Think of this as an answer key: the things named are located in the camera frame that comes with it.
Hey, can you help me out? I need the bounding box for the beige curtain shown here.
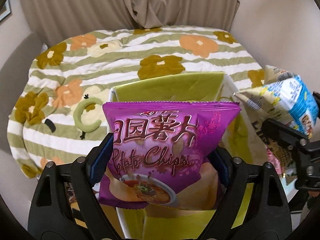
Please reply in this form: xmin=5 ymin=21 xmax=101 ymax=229
xmin=20 ymin=0 xmax=240 ymax=45

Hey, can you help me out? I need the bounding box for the floral striped duvet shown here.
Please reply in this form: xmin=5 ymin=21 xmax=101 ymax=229
xmin=7 ymin=26 xmax=264 ymax=178

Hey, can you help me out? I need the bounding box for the framed houses picture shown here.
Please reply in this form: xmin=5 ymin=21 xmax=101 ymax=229
xmin=0 ymin=0 xmax=11 ymax=22

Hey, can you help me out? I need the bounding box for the purple potato chips bag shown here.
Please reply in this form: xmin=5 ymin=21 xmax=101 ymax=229
xmin=99 ymin=101 xmax=241 ymax=210

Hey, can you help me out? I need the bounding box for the grey headboard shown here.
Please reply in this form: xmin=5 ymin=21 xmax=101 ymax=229
xmin=1 ymin=33 xmax=42 ymax=155

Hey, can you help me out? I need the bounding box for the blue white snack bag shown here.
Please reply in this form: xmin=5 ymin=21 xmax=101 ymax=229
xmin=234 ymin=65 xmax=319 ymax=138

